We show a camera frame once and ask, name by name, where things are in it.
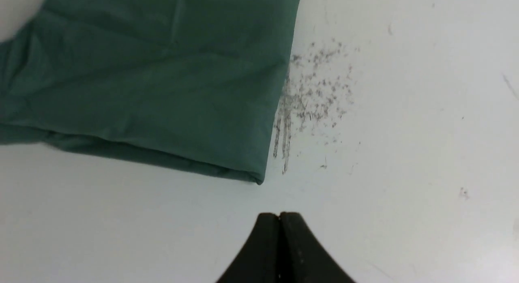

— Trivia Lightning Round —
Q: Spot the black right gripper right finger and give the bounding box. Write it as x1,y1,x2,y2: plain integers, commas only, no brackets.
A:
279,212,354,283

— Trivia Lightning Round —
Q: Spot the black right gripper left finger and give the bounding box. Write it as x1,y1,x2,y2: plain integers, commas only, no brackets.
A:
218,213,280,283

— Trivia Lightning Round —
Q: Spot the green long sleeve shirt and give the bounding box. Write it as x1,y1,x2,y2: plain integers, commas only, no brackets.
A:
1,0,300,184

